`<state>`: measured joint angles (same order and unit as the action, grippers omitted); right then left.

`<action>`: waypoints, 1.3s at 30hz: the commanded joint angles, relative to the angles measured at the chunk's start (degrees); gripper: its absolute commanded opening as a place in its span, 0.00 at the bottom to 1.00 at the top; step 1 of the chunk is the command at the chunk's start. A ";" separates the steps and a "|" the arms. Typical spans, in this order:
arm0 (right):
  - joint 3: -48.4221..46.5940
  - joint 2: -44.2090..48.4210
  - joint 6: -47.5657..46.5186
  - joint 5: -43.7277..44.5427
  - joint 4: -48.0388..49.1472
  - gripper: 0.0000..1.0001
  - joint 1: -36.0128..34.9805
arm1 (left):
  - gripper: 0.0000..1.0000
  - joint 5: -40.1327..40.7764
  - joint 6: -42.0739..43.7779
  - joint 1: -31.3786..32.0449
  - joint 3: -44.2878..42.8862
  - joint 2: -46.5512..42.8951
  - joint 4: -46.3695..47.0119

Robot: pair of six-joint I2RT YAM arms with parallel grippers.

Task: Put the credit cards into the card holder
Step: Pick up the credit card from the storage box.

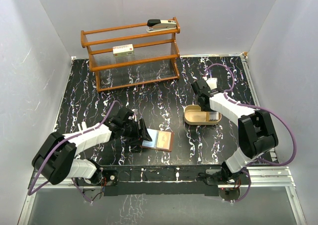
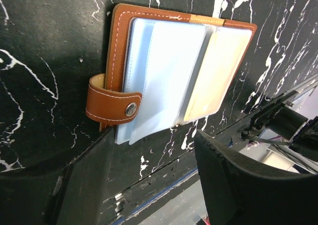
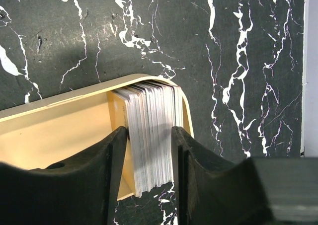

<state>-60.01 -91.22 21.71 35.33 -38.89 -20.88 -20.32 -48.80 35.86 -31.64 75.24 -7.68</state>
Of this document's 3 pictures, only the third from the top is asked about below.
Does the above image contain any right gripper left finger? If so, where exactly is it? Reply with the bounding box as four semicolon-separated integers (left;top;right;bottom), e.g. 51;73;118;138
0;126;127;225

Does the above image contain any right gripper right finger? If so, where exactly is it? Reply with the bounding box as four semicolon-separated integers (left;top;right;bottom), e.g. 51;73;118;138
171;127;318;225

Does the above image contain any stack of cards in tray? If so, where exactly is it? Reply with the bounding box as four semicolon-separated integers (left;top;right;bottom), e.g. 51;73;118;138
107;80;184;197

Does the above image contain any beige oval tray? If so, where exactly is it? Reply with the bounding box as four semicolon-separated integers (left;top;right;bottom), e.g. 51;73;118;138
0;73;194;201

